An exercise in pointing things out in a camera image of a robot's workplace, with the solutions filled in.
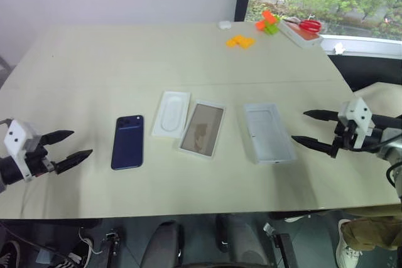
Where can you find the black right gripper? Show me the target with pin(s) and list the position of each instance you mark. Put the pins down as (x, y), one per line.
(344, 137)

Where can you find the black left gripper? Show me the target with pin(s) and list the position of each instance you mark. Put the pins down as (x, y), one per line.
(36, 159)

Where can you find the dark blue smartphone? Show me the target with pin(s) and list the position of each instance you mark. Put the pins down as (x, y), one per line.
(127, 144)

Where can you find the white phone case tray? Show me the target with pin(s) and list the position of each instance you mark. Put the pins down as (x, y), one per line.
(172, 114)

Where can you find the deep white phone box lid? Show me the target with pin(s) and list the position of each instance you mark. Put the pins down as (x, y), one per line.
(270, 134)

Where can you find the white and orange flat box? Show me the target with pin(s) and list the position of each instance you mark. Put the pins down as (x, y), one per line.
(301, 37)

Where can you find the small white crumpled object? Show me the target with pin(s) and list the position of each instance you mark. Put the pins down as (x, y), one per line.
(339, 48)

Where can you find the white window sill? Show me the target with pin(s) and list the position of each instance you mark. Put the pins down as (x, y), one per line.
(364, 45)

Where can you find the black and white sneaker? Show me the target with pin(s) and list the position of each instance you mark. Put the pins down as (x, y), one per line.
(78, 254)
(9, 254)

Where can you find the green toy block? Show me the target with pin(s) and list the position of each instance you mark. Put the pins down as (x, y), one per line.
(272, 28)

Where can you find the yellow toy block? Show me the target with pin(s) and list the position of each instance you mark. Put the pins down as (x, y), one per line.
(234, 42)
(247, 43)

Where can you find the khaki trouser leg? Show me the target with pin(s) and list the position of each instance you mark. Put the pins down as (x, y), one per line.
(373, 233)

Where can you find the orange toy block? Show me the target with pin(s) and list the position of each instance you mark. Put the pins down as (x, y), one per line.
(267, 17)

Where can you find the dark rounded shape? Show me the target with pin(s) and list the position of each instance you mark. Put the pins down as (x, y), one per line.
(238, 236)
(168, 243)

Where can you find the small white round case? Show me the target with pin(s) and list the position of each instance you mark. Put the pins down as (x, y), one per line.
(225, 25)

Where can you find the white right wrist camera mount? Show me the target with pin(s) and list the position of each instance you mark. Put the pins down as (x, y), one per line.
(358, 114)

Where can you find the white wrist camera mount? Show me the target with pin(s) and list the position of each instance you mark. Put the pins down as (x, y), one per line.
(17, 134)
(358, 114)

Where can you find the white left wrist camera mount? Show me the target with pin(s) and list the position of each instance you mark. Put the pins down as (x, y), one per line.
(17, 134)

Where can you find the black metal bracket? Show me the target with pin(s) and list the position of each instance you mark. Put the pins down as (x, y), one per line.
(281, 243)
(110, 246)

